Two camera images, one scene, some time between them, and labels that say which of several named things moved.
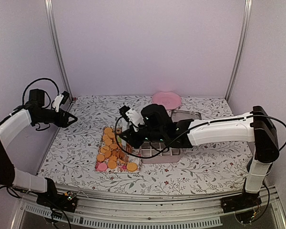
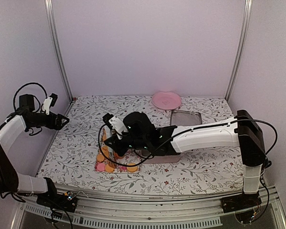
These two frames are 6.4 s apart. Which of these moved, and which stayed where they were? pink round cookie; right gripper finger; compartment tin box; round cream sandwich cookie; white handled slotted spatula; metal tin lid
Moved: white handled slotted spatula; right gripper finger
Stayed: pink round cookie; metal tin lid; round cream sandwich cookie; compartment tin box
